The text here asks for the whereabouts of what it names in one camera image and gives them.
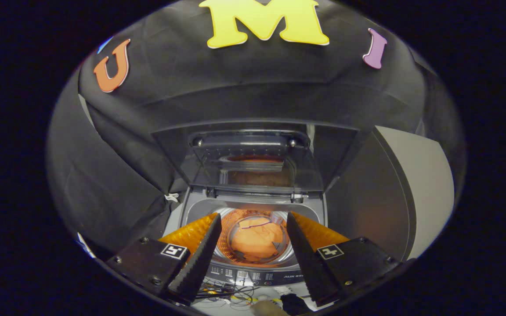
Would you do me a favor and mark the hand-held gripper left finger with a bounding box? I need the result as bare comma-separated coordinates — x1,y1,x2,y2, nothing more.
106,213,223,305

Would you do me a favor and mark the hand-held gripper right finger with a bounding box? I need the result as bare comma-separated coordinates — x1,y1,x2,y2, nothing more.
286,212,401,307

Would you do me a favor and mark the grey washing machine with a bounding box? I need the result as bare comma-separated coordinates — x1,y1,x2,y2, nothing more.
164,187,328,288

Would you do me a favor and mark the orange shirt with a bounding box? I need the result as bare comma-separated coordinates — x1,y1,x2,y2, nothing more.
229,216,285,262

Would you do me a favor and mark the dark washing machine lid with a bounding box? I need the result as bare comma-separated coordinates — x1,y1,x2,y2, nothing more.
152,118,361,196

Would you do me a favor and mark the grey cabinet with beige door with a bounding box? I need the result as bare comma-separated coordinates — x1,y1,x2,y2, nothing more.
325,125,455,262

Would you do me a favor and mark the black cable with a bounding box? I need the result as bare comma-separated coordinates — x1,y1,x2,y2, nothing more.
196,282,257,304

